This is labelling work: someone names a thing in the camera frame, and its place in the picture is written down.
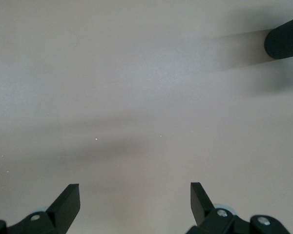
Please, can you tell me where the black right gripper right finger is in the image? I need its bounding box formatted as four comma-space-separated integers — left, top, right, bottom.
187, 181, 238, 234

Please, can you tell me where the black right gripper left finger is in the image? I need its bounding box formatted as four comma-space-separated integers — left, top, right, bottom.
7, 183, 82, 234

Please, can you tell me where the black ribbed pole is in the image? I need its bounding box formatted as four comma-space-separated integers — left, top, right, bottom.
263, 14, 293, 60

